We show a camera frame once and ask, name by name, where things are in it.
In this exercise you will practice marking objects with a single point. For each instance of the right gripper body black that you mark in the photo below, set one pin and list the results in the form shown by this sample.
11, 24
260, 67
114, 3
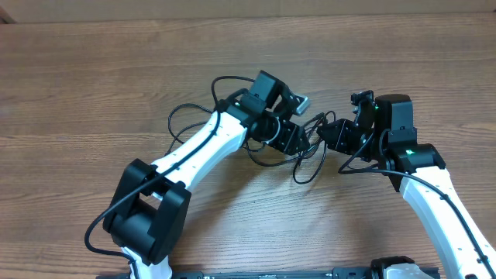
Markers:
349, 139

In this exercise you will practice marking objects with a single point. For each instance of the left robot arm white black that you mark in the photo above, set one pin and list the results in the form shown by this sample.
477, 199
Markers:
147, 212

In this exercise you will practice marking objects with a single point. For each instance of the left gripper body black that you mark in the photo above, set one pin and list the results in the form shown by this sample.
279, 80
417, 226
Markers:
285, 137

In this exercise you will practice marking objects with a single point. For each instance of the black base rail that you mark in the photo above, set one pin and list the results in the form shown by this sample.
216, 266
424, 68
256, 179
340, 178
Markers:
335, 273

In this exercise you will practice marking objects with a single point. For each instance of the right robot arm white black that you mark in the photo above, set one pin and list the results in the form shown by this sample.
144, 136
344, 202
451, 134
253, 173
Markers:
384, 136

